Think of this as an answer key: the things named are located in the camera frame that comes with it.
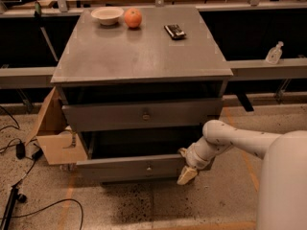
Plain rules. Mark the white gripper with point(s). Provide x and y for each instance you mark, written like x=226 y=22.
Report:
x=194 y=159

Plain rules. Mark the grey drawer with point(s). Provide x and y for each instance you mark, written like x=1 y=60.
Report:
x=130 y=155
x=117 y=116

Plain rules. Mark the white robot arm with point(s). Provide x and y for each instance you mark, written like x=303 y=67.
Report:
x=282 y=199

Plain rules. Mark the grey top drawer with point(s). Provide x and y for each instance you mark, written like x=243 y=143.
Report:
x=117 y=116

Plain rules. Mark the grey drawer cabinet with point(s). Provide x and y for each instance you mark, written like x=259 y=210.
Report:
x=117 y=64

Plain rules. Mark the open cardboard box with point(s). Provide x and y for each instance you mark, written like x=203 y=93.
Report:
x=59 y=143

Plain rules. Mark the black snack packet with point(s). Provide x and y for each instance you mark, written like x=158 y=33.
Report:
x=175 y=32

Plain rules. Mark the clear sanitizer bottle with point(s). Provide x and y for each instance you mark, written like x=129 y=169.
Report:
x=275 y=53

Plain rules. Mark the orange fruit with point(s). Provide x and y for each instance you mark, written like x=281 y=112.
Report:
x=133 y=18

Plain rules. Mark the black power adapter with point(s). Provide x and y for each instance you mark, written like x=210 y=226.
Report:
x=20 y=151

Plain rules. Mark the white bowl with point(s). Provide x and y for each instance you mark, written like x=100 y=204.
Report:
x=107 y=16

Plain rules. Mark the black tripod stand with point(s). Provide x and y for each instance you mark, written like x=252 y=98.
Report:
x=14 y=197

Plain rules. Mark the grey metal rail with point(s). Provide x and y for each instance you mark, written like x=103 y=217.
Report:
x=242 y=70

